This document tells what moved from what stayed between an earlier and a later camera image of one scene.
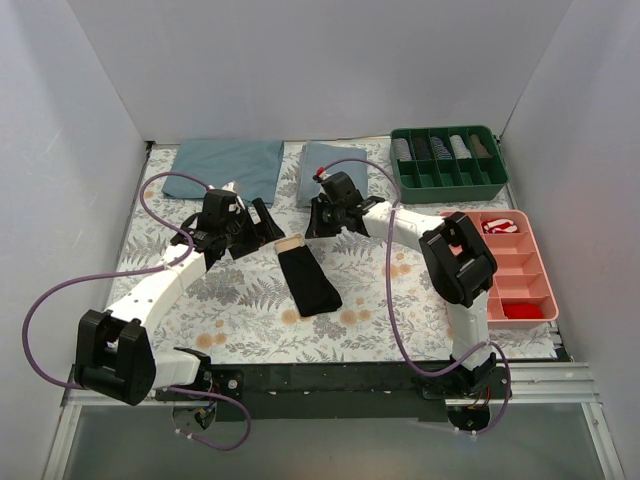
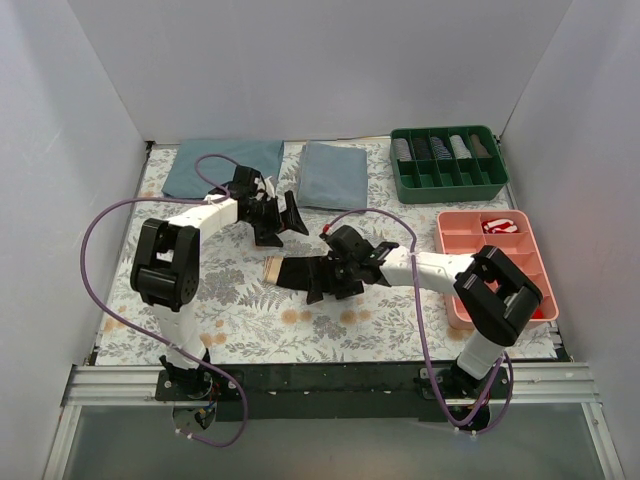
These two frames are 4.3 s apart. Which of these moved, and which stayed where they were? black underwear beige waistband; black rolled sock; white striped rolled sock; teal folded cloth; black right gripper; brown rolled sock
Moved: black underwear beige waistband; black right gripper
Stayed: black rolled sock; white striped rolled sock; teal folded cloth; brown rolled sock
